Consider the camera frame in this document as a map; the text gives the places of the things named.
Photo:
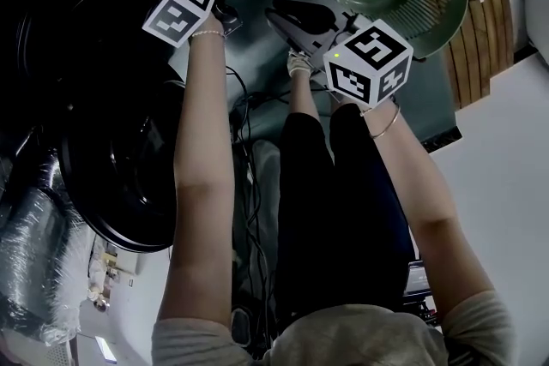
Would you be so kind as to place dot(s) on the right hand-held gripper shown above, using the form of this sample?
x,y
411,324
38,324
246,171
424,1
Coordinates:
x,y
369,64

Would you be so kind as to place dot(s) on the person's left forearm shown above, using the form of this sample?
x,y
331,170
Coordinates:
x,y
201,167

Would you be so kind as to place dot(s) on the black washing machine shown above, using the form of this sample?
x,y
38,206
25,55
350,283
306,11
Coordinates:
x,y
86,68

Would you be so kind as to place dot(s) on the person's black trousers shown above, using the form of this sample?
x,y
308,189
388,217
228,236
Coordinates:
x,y
339,210

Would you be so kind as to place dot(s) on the person's beige shoe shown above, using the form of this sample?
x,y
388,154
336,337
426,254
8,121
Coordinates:
x,y
299,64
335,97

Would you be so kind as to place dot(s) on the wooden slat board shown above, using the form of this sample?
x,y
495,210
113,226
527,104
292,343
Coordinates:
x,y
480,55

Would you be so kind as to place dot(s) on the person's right beige shoe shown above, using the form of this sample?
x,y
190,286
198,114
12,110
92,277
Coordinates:
x,y
335,97

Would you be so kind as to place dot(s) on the gold bangle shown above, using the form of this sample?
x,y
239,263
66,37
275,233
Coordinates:
x,y
390,128

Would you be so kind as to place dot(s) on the person's left beige shoe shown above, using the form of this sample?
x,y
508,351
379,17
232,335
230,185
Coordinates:
x,y
299,64

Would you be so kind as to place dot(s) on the person's right forearm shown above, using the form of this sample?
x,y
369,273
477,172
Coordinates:
x,y
429,201

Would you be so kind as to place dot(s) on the plastic-wrapped black appliance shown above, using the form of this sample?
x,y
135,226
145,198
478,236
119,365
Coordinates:
x,y
34,244

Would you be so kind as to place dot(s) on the white toilet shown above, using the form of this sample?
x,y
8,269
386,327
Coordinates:
x,y
538,17

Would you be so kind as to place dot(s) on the black electronics box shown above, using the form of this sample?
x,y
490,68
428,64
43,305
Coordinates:
x,y
419,280

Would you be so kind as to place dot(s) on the white perforated box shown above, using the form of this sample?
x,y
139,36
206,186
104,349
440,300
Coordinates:
x,y
34,351

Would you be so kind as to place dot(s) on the person's grey shirt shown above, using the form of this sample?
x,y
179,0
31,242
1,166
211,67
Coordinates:
x,y
343,338

